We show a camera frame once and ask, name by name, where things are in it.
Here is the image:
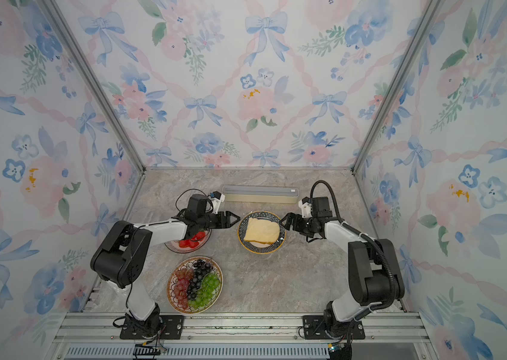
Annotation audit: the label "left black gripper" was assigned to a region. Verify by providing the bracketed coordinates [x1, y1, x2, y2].
[199, 211, 241, 231]

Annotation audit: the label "cream plastic wrap dispenser box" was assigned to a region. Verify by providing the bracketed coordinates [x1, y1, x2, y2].
[222, 185, 299, 204]

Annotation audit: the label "dark blue yellow-rimmed plate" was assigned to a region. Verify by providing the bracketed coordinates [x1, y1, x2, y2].
[237, 210, 287, 255]

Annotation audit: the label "glass bowl with striped rim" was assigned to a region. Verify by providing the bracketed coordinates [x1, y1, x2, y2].
[165, 230, 212, 254]

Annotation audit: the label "round plate with grapes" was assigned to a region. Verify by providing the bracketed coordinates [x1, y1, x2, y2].
[166, 256, 225, 314]

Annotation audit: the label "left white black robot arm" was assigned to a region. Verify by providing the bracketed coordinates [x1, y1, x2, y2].
[90, 191, 241, 339]

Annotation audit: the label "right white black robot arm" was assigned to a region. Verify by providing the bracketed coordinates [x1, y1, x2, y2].
[280, 196, 405, 339]

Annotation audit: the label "slice of bread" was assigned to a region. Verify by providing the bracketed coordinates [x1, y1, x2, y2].
[243, 218, 281, 245]

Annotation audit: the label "red strawberries pile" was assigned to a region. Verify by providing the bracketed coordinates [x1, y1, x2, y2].
[178, 231, 207, 249]

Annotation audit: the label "mixed colour grapes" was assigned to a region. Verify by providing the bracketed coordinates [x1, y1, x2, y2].
[171, 259, 221, 311]

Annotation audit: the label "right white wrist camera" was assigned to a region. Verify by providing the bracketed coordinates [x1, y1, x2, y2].
[298, 197, 312, 218]

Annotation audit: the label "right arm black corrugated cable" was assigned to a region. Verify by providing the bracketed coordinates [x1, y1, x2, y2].
[309, 179, 398, 320]

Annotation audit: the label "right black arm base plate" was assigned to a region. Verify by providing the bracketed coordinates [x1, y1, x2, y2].
[301, 315, 366, 341]

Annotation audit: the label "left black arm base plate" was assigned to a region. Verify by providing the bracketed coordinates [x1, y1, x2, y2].
[115, 313, 185, 341]

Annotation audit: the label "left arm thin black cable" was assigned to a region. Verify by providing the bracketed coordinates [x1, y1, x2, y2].
[112, 187, 214, 329]

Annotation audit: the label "aluminium mounting rail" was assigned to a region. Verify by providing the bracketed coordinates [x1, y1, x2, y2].
[45, 312, 437, 359]

